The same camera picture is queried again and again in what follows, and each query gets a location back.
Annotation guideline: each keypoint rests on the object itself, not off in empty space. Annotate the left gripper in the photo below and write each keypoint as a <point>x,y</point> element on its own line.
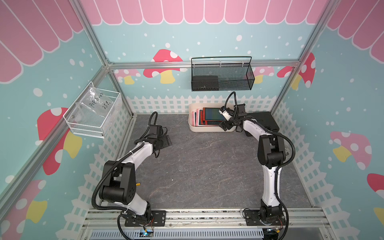
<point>166,141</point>

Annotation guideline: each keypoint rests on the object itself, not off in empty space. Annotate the white wire wall basket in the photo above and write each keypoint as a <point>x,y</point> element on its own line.
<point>90,125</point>

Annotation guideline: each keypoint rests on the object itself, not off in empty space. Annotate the red writing tablet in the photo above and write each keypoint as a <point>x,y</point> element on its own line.
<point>212,116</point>
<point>200,117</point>

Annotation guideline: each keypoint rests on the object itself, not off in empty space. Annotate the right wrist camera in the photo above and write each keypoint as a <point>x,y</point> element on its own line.
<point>225,113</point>

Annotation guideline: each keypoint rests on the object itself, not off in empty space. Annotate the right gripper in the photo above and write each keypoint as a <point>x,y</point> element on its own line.
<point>227,127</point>

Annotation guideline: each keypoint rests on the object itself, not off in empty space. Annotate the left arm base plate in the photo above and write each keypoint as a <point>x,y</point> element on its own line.
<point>158,220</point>

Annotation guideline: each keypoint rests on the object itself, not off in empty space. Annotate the red writing tablet top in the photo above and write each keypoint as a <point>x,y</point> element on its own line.
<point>212,116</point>

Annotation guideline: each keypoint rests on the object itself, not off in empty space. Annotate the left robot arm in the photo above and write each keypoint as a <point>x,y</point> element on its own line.
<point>117,189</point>

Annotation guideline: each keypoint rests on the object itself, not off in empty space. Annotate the clear plastic bag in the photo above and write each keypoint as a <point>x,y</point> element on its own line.
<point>95,102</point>

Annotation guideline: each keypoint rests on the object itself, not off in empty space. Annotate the black plastic tool case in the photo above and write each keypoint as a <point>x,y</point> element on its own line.
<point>265,119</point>

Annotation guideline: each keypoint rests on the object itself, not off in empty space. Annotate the black box in basket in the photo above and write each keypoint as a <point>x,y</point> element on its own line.
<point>205,83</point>

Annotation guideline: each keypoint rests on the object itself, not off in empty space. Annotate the green circuit board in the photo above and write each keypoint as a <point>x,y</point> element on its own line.
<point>146,234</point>

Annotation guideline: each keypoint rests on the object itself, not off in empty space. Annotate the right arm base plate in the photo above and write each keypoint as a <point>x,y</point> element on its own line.
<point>252,216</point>

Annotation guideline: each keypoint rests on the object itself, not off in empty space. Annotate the black mesh wall basket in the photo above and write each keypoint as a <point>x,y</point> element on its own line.
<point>234,73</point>

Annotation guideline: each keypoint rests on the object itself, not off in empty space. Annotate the pink writing tablet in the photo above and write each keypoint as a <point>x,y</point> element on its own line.
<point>196,118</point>

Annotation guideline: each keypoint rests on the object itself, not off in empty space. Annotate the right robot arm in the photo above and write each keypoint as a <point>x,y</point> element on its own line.
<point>274,152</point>

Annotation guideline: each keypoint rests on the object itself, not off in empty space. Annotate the white plastic storage box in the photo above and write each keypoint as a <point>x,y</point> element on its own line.
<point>200,129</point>

